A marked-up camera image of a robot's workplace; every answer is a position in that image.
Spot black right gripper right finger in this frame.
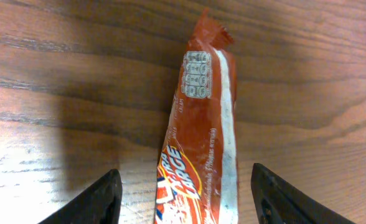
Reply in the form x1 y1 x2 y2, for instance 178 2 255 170
251 163 354 224

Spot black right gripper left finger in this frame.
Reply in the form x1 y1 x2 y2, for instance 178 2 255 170
40 169 123 224

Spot red-brown snack bar wrapper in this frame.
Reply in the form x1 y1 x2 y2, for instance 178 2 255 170
154 12 238 224

